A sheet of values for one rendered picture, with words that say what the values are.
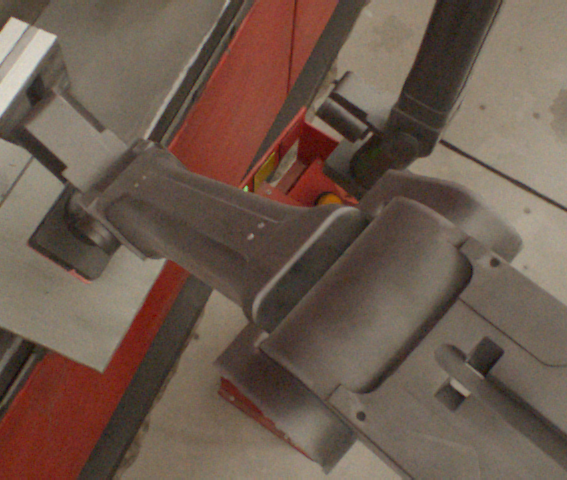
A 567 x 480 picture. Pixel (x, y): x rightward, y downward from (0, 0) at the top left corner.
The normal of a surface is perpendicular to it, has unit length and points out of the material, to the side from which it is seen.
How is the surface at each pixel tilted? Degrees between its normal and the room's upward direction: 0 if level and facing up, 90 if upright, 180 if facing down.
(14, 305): 0
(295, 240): 53
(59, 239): 28
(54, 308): 0
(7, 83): 0
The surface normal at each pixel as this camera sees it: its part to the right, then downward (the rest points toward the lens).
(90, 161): 0.27, 0.06
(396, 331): 0.08, -0.12
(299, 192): 0.51, -0.05
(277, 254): -0.64, -0.66
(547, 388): -0.15, -0.33
